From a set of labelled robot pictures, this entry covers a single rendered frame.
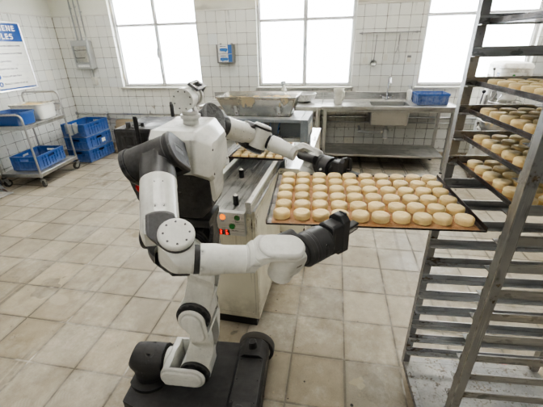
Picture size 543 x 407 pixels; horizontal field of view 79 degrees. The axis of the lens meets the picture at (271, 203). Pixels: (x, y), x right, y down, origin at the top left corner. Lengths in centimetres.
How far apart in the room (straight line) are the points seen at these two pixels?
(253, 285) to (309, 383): 60
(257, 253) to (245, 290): 131
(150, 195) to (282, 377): 145
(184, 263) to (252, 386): 112
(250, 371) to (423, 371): 85
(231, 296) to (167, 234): 143
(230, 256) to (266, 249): 8
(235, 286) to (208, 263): 132
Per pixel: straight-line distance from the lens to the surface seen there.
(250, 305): 211
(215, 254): 73
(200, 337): 147
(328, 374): 204
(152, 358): 175
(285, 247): 75
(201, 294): 137
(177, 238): 71
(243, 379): 178
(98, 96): 662
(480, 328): 121
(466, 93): 135
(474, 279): 171
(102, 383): 221
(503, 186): 119
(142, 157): 90
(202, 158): 101
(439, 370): 201
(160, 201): 79
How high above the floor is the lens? 162
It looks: 26 degrees down
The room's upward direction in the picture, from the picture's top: 1 degrees counter-clockwise
